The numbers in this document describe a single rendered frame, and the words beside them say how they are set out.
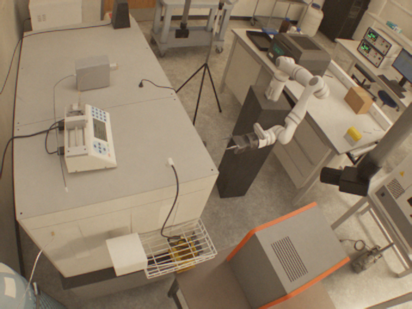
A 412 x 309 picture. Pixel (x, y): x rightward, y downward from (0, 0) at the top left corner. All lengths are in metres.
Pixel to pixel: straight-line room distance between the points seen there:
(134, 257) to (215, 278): 0.69
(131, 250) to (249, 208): 1.83
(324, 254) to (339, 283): 1.48
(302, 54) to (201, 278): 1.95
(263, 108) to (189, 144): 0.92
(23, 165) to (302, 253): 1.18
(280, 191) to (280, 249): 1.70
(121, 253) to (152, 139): 0.42
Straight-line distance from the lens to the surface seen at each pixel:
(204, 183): 1.02
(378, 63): 4.24
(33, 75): 1.41
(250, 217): 2.68
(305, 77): 1.60
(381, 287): 3.22
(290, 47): 2.66
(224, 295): 1.60
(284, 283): 1.26
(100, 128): 1.01
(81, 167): 0.94
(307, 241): 1.39
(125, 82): 1.28
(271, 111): 1.92
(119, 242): 1.05
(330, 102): 2.74
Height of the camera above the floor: 2.22
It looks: 49 degrees down
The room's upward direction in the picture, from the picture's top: 16 degrees clockwise
